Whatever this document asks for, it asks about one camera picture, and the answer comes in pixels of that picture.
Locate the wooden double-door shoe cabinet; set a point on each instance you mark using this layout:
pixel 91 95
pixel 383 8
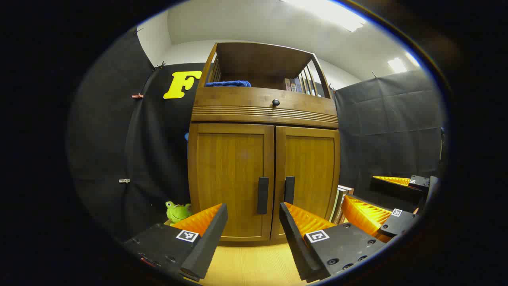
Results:
pixel 258 59

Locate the large ceiling light panel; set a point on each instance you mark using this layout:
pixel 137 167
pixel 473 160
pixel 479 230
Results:
pixel 325 12

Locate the small patterned book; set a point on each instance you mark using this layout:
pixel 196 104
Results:
pixel 293 85

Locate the small tan book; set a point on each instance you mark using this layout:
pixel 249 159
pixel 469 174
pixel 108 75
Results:
pixel 286 85

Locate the brown standing book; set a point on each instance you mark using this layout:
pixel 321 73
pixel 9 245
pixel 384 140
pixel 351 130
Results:
pixel 346 190

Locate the wooden shoe cabinet door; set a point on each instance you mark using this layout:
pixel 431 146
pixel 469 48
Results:
pixel 313 171
pixel 230 178

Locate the grey standing book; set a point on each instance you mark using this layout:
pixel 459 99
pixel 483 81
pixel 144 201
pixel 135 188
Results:
pixel 339 208

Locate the olive standing book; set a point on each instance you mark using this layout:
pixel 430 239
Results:
pixel 334 206

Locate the green frog plush toy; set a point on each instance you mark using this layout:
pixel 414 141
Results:
pixel 177 212

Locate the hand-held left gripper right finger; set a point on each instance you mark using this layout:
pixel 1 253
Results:
pixel 295 242

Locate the blue cloth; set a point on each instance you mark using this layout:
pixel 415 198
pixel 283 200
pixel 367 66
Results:
pixel 228 84

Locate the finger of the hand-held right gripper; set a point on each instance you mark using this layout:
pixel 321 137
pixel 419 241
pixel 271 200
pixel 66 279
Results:
pixel 397 190
pixel 367 216

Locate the wooden cabinet drawer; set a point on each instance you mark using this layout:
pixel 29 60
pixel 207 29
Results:
pixel 238 97

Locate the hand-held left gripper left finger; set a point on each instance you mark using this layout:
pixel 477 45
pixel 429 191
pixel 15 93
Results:
pixel 210 242

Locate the small ceiling light panel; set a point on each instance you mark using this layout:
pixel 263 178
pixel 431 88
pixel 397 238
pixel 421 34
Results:
pixel 397 65

